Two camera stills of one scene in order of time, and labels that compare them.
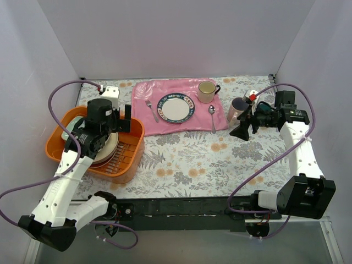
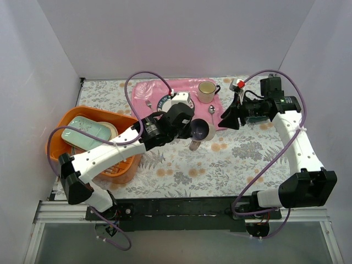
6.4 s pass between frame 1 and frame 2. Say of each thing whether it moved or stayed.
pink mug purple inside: moved
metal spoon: stayed
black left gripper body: moved
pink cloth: stayed
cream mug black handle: stayed
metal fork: stayed
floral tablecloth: stayed
